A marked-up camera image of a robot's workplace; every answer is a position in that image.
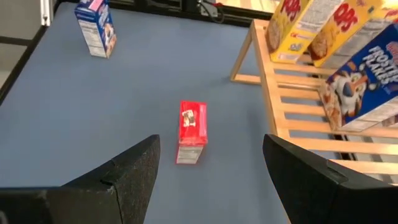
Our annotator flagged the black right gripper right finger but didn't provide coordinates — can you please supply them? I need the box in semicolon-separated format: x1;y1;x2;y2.
262;134;398;224

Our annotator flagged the silver metal bracket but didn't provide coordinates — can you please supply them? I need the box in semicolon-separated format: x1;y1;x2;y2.
39;0;56;27

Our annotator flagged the wooden slatted shelf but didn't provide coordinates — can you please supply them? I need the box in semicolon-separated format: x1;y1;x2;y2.
229;18;398;187

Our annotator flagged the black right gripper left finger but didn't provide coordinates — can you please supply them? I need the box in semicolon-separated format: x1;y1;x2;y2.
0;134;162;224

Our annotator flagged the yellow Corn Pops cereal box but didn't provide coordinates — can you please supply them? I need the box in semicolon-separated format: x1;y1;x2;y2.
266;0;345;65
381;0;398;24
307;0;398;70

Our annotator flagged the blue Frosted Flakes cereal box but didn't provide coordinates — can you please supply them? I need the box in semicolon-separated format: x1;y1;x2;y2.
318;23;398;132
73;0;118;59

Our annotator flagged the red Froot Loops cereal box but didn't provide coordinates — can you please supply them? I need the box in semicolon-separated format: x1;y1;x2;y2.
175;100;208;165

